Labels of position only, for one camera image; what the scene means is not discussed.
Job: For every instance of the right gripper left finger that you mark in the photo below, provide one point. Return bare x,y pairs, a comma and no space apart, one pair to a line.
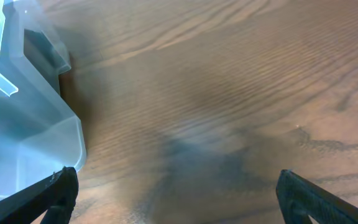
54,197

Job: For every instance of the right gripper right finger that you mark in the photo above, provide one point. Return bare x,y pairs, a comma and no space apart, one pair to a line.
301,201

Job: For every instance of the clear plastic storage bin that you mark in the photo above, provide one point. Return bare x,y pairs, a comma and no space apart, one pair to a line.
39,133

